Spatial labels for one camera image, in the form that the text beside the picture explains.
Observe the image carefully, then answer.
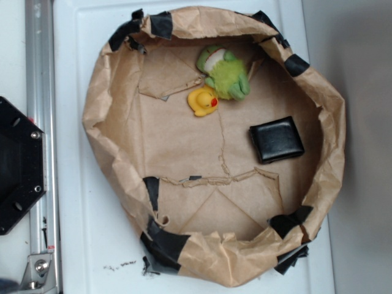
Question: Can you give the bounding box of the brown paper bin with tape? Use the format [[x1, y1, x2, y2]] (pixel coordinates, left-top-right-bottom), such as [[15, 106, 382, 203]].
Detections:
[[82, 6, 346, 287]]

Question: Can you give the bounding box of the yellow rubber duck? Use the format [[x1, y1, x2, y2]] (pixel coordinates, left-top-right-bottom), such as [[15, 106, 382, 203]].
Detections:
[[187, 85, 219, 117]]

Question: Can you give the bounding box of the green plush frog toy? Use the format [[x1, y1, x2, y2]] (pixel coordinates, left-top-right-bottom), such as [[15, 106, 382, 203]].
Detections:
[[196, 45, 251, 101]]

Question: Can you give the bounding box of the black leather wallet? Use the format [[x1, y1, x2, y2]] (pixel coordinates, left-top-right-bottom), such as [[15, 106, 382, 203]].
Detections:
[[249, 116, 305, 164]]

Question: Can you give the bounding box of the white plastic tray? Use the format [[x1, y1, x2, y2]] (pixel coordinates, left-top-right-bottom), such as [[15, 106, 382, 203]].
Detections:
[[53, 1, 335, 293]]

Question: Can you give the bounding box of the aluminium extrusion rail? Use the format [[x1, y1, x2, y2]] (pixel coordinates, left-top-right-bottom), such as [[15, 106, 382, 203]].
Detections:
[[25, 1, 62, 293]]

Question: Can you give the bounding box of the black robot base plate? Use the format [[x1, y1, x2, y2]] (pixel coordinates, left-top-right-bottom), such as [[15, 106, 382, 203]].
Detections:
[[1, 97, 46, 236]]

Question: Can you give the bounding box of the metal corner bracket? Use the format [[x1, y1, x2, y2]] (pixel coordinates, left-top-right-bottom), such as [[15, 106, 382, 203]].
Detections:
[[18, 253, 57, 293]]

